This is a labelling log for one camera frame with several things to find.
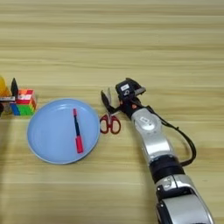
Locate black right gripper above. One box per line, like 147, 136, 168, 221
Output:
100, 87, 147, 117

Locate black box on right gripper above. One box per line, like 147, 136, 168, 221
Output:
115, 78, 141, 102

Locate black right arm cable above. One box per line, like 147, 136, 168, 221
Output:
147, 105, 197, 168

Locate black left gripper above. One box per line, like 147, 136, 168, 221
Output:
0, 77, 19, 116

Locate red and black marker pen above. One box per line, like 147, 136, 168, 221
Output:
72, 108, 85, 154

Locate light blue round plate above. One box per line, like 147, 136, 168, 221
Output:
26, 98, 102, 165

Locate red handled scissors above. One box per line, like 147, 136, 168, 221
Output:
99, 87, 122, 135

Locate orange juice bottle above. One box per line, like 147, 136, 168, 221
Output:
0, 75, 12, 116

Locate colourful puzzle cube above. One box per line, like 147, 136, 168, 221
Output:
10, 88, 38, 116

